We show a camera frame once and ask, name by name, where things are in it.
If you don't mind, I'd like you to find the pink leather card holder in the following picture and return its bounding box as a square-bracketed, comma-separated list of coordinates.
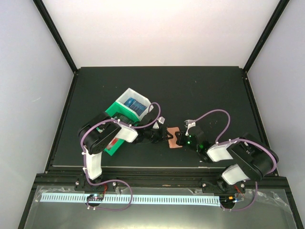
[167, 127, 182, 149]

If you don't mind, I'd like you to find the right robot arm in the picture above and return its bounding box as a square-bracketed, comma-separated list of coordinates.
[174, 126, 279, 193]

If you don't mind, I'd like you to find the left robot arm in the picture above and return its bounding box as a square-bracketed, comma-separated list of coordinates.
[78, 110, 173, 190]

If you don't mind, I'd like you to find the blue credit card stack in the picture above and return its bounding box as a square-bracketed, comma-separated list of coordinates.
[124, 97, 147, 115]

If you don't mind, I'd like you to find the black credit card stack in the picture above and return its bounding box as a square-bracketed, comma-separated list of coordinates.
[114, 114, 133, 124]

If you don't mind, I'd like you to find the white bin with blue cards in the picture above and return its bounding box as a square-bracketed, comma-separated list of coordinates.
[116, 88, 151, 121]

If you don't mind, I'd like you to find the green bin with red cards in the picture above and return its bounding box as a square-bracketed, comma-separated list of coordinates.
[104, 139, 125, 156]

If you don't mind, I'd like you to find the red credit card stack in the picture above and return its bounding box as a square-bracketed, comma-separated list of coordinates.
[106, 138, 118, 150]

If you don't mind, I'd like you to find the green bin with black cards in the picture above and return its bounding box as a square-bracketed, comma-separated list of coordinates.
[105, 102, 140, 124]

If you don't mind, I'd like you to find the right circuit board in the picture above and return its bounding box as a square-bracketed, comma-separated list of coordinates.
[219, 196, 238, 204]

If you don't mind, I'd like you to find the circuit board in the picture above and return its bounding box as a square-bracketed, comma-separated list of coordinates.
[219, 196, 238, 204]
[86, 194, 104, 202]

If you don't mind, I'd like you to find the left circuit board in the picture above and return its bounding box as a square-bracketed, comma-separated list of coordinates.
[86, 194, 104, 202]

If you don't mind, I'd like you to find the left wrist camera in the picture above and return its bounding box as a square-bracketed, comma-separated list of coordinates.
[152, 116, 165, 129]

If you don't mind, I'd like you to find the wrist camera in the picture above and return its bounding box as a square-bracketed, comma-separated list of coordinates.
[152, 116, 165, 129]
[184, 120, 196, 136]

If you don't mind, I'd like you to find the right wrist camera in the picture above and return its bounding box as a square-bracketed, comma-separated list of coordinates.
[184, 120, 196, 136]

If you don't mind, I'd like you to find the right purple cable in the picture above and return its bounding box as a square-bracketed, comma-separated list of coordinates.
[188, 109, 278, 212]

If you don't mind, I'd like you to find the purple cable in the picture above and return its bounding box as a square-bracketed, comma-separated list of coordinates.
[188, 109, 278, 212]
[80, 102, 162, 212]

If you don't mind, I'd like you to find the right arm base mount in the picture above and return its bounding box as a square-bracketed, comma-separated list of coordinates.
[200, 176, 245, 195]

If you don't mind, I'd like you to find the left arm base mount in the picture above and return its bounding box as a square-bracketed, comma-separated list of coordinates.
[74, 175, 118, 193]

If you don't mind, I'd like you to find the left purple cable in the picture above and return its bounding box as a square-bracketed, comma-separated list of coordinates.
[80, 102, 162, 212]

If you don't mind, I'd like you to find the white slotted cable duct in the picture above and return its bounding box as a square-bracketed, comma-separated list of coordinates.
[40, 193, 220, 207]

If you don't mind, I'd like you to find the right black frame post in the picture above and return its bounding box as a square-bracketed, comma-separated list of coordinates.
[243, 0, 290, 73]

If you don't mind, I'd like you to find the black frame post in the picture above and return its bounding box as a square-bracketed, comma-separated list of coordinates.
[33, 0, 78, 73]
[243, 0, 290, 73]

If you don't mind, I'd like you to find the left black frame post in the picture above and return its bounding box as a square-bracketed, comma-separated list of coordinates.
[33, 0, 78, 73]

